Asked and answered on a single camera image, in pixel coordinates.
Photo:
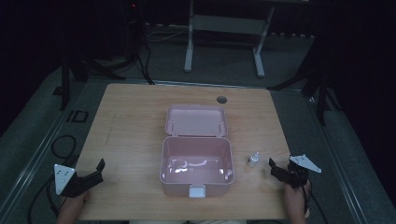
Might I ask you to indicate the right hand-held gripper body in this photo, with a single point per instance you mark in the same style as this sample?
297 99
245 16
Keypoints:
295 177

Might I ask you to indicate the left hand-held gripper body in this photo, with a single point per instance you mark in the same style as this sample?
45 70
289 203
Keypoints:
63 177

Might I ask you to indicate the pink plastic storage box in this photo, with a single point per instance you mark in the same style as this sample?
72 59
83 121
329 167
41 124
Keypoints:
196 149

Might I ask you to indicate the person's right hand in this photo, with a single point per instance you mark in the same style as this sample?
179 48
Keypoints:
295 193

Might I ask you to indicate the person's left hand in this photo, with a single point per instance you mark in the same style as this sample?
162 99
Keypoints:
76 200

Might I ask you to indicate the black metal stand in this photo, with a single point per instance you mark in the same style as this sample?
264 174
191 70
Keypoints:
320 93
64 84

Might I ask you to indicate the white metal desk frame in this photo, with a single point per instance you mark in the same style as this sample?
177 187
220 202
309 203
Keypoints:
229 24

